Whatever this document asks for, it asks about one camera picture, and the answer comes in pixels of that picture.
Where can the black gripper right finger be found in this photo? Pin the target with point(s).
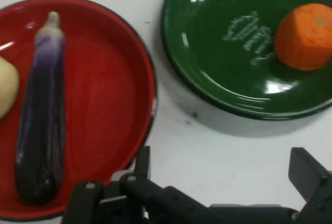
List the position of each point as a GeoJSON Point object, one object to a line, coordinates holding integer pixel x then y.
{"type": "Point", "coordinates": [308, 177]}

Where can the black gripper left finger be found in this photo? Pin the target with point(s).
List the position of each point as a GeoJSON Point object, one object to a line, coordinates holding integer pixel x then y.
{"type": "Point", "coordinates": [145, 195]}

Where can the purple eggplant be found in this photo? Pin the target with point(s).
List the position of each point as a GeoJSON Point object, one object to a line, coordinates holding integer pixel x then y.
{"type": "Point", "coordinates": [42, 120]}

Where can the red plate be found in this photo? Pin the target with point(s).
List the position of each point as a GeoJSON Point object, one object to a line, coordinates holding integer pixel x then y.
{"type": "Point", "coordinates": [103, 104]}

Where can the orange fruit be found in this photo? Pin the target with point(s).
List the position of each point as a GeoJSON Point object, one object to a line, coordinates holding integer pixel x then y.
{"type": "Point", "coordinates": [303, 40]}

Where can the green plate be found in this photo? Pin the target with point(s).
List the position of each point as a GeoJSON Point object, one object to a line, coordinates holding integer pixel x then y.
{"type": "Point", "coordinates": [215, 73]}

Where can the yellow potato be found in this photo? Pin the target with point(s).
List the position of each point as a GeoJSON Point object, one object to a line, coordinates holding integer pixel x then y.
{"type": "Point", "coordinates": [7, 86]}

